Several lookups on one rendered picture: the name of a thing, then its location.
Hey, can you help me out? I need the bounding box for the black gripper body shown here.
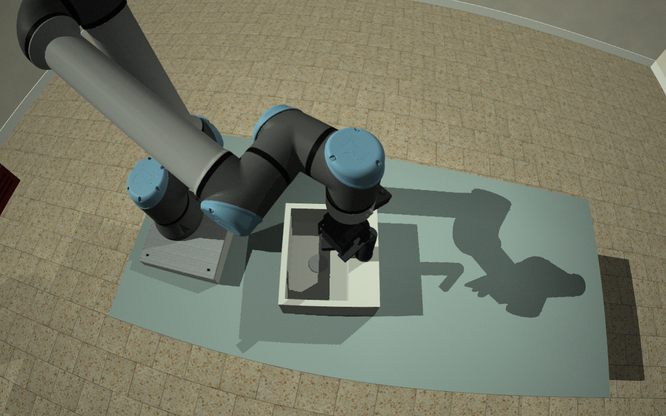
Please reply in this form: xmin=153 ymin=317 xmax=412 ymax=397
xmin=318 ymin=212 xmax=370 ymax=256

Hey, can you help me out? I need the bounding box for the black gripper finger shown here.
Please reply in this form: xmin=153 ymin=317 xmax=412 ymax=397
xmin=353 ymin=229 xmax=371 ymax=247

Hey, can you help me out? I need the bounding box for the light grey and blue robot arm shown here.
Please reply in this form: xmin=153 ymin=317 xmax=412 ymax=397
xmin=16 ymin=0 xmax=392 ymax=241

